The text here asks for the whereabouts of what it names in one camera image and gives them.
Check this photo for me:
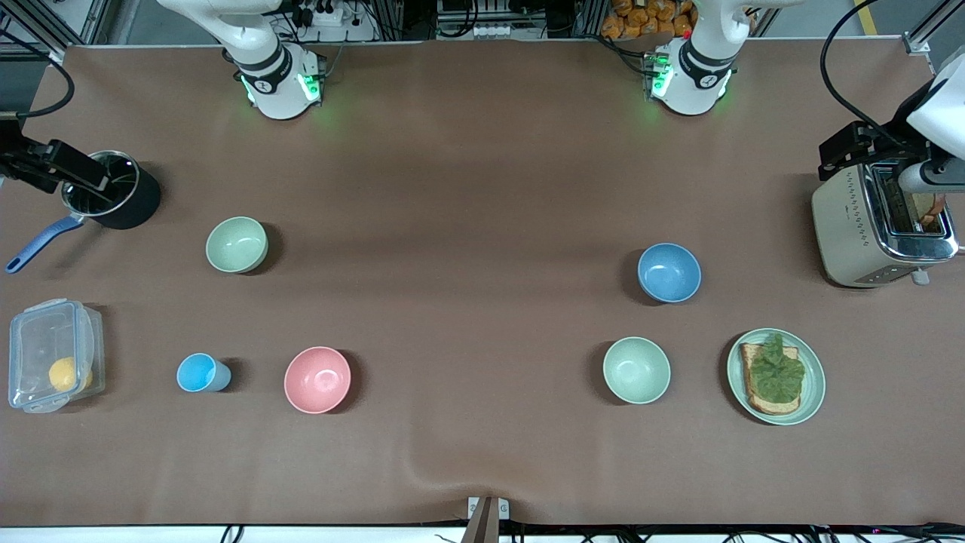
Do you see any pale green plate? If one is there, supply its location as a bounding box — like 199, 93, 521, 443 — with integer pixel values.
727, 328, 826, 426

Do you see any white power strip with plugs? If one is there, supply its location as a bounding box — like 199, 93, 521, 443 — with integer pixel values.
290, 0, 355, 28

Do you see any blue bowl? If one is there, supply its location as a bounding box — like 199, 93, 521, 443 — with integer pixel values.
638, 242, 703, 304

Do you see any toast slice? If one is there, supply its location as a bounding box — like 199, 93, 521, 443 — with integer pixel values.
739, 343, 801, 416

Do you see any clear plastic lidded container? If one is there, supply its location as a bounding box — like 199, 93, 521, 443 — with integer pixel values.
8, 299, 106, 414

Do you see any pink bowl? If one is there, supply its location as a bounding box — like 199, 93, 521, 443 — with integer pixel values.
283, 346, 353, 415

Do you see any bag of orange buns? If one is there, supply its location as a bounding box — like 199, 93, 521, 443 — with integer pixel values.
601, 0, 698, 40

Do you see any metal bracket with wooden post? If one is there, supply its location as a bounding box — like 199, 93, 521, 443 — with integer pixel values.
461, 495, 510, 543

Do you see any yellow lemon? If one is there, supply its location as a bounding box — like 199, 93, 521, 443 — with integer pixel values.
48, 357, 93, 393

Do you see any brown table cover mat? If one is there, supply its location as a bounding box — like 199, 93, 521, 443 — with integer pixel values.
0, 39, 965, 526

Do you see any black pot with blue handle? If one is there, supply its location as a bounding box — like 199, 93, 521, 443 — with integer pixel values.
6, 149, 162, 274

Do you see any aluminium frame rail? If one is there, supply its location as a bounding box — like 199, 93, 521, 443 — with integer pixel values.
905, 0, 965, 55
0, 0, 114, 61

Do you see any glass lid with blue knob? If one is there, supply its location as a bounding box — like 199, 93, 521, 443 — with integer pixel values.
62, 151, 141, 217

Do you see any blue plastic cup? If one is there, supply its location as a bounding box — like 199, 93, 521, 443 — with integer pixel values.
176, 353, 232, 393

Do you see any cream and chrome toaster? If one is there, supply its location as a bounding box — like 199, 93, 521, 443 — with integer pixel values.
812, 160, 960, 288

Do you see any green lettuce leaf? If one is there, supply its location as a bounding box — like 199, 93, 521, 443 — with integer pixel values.
748, 333, 806, 404

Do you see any pale green bowl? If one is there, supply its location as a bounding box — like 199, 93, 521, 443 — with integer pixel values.
602, 336, 672, 405
205, 216, 269, 274

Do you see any brown bread slice in toaster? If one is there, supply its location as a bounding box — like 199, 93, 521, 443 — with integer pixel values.
911, 192, 948, 232

